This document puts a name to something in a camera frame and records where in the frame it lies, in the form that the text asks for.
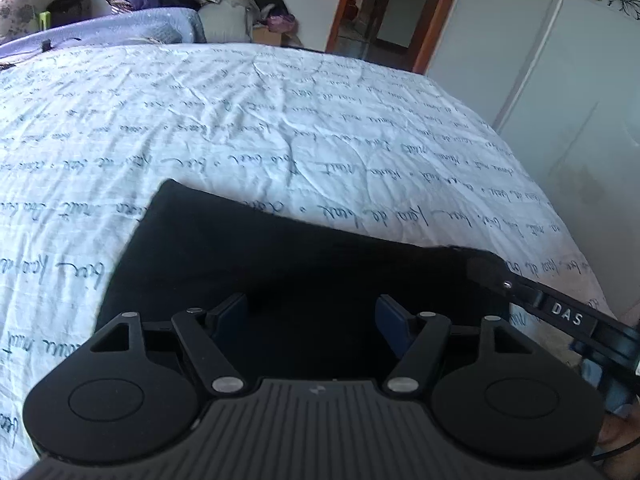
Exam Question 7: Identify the white quilt with script print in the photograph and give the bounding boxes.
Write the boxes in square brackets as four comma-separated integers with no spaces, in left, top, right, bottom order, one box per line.
[0,42,620,480]

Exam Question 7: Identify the black pants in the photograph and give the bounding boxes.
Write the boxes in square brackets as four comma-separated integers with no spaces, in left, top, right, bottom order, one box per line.
[95,178,516,386]

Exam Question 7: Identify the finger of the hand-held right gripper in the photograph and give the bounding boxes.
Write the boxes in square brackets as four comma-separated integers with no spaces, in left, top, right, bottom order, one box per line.
[465,253,543,311]

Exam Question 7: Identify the black bag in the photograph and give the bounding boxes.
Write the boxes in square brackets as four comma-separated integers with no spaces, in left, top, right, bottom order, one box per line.
[46,0,92,29]

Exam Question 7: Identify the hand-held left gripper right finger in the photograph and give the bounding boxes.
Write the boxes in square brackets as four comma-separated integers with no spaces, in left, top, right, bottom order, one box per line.
[376,295,535,395]

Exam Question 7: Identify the white wardrobe with flower prints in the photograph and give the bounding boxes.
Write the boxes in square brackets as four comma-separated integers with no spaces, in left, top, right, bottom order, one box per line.
[425,0,640,313]

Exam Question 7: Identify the purple bag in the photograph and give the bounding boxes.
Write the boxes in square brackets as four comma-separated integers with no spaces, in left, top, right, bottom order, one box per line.
[266,14,297,34]

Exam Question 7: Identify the cardboard box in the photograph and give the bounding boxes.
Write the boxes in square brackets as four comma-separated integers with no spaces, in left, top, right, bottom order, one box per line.
[252,25,302,48]

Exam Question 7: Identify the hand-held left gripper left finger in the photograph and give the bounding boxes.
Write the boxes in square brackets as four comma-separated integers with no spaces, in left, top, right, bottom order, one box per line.
[91,293,249,396]

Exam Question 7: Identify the wooden door frame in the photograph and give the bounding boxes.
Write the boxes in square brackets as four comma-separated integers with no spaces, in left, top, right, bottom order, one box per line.
[325,0,470,75]

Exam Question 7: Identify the grey clothing bundle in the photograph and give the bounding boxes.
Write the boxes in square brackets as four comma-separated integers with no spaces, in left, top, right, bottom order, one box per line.
[196,0,262,44]

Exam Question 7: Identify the floral pillow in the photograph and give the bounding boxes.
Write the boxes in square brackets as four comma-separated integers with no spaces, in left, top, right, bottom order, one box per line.
[0,0,39,45]

